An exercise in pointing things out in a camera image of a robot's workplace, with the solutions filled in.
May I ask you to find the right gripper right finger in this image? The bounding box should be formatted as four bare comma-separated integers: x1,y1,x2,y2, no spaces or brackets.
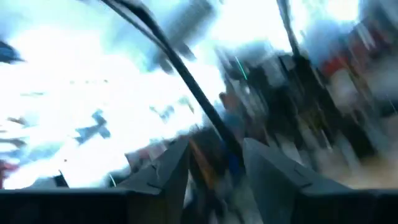
242,138,352,224

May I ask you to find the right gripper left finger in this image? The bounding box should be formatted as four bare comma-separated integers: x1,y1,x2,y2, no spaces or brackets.
117,136,191,224

